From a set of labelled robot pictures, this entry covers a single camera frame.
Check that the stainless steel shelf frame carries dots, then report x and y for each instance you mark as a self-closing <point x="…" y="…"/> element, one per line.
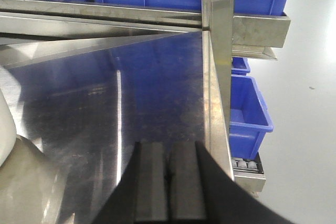
<point x="93" y="25"/>

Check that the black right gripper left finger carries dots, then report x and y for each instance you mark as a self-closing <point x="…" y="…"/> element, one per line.
<point x="140" y="196"/>

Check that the small blue bin behind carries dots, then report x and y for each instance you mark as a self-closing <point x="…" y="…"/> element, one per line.
<point x="240" y="66"/>

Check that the white roller track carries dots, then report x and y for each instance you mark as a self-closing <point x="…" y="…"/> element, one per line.
<point x="246" y="165"/>

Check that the blue bin lower shelf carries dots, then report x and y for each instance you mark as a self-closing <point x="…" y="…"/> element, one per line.
<point x="249" y="118"/>

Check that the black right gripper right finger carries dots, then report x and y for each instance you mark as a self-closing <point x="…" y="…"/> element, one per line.
<point x="201" y="192"/>

